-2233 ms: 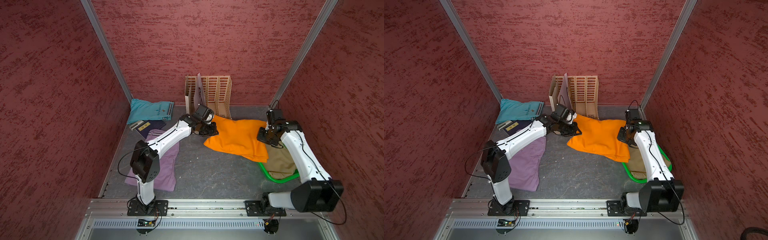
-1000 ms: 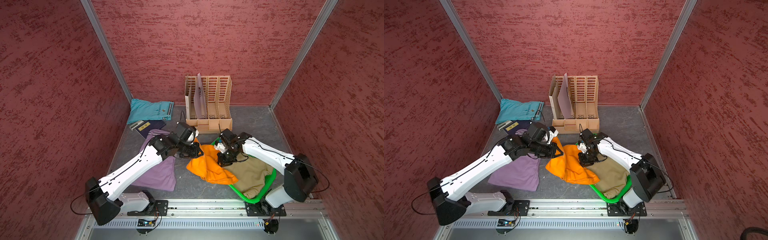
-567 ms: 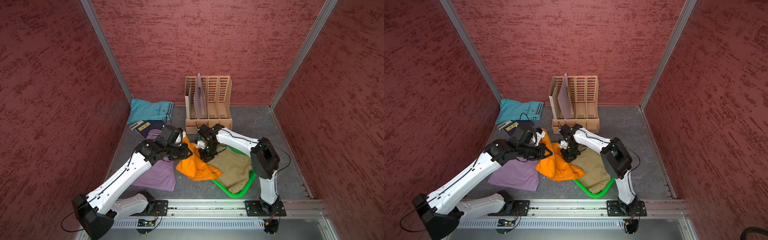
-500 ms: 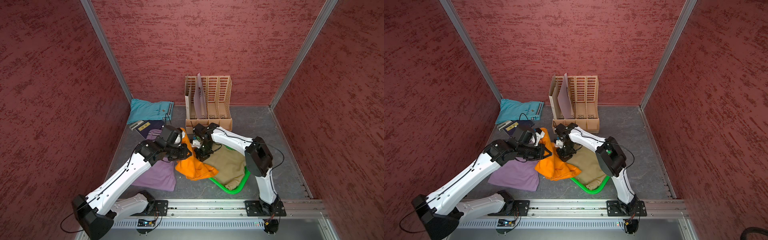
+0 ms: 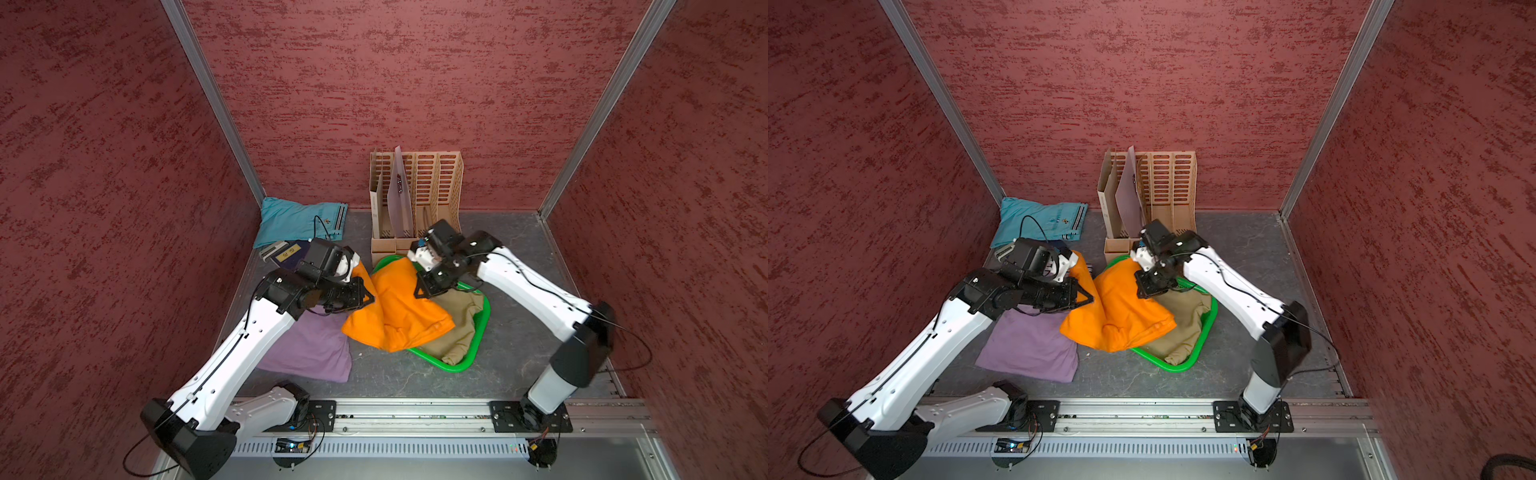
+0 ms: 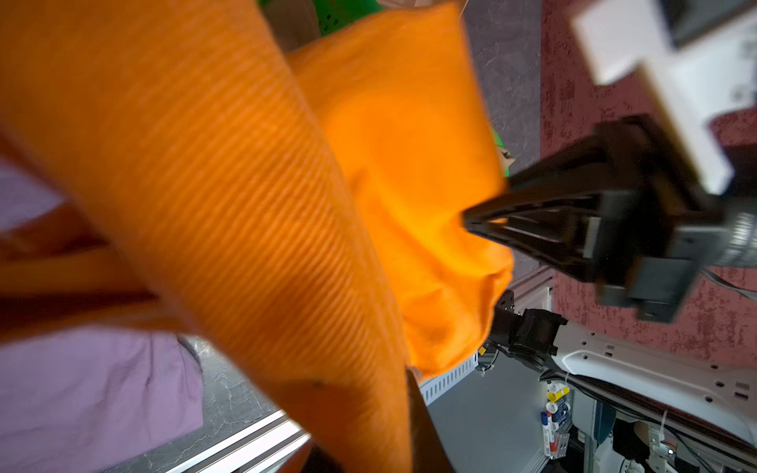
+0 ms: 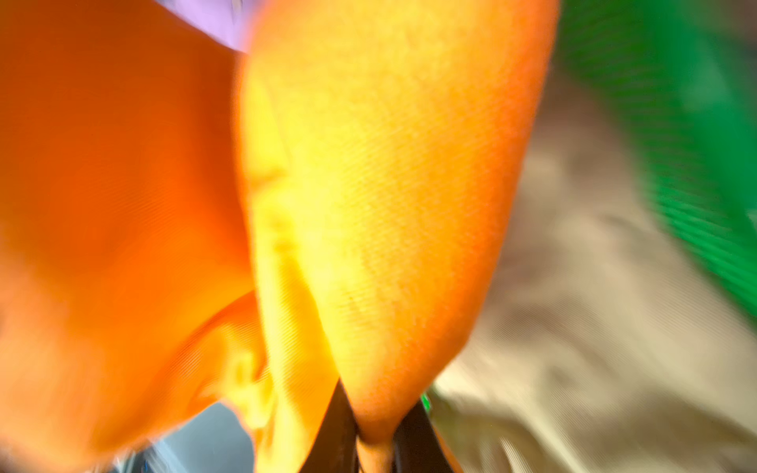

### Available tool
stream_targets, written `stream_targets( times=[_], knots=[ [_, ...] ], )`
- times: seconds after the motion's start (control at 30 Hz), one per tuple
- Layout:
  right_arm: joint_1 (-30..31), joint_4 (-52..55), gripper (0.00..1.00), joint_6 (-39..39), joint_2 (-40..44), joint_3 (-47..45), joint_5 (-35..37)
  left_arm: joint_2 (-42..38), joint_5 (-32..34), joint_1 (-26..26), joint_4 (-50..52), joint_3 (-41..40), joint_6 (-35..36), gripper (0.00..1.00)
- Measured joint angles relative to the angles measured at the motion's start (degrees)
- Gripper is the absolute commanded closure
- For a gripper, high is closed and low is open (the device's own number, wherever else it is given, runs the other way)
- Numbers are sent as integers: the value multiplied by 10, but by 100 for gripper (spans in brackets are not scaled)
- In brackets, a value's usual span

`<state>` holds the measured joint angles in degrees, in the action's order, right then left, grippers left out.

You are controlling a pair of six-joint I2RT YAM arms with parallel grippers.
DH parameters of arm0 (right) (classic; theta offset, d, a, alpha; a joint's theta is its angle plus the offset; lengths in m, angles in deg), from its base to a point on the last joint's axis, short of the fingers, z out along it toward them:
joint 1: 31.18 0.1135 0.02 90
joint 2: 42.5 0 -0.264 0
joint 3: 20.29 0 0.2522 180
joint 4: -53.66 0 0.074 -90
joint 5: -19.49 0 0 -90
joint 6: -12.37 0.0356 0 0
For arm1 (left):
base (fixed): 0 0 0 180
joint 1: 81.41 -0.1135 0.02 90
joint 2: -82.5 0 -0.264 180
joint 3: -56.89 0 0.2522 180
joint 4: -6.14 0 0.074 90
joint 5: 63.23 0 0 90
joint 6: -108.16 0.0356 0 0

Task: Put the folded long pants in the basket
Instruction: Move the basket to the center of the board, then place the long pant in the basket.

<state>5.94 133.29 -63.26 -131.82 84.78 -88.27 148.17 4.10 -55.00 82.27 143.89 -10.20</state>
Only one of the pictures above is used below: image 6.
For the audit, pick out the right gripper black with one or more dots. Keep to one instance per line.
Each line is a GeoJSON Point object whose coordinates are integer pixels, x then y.
{"type": "Point", "coordinates": [673, 231]}

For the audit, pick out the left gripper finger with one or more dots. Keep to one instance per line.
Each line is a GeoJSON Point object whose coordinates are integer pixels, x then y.
{"type": "Point", "coordinates": [427, 450]}

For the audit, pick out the orange cloth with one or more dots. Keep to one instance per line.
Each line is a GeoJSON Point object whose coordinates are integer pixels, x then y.
{"type": "Point", "coordinates": [181, 137]}

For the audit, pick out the purple shorts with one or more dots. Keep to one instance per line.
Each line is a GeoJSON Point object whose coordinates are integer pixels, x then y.
{"type": "Point", "coordinates": [75, 396]}

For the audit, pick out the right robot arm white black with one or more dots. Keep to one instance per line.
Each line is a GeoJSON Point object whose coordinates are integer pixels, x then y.
{"type": "Point", "coordinates": [621, 209]}

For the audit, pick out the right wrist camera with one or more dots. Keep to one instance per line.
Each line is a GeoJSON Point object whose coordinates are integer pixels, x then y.
{"type": "Point", "coordinates": [696, 58]}

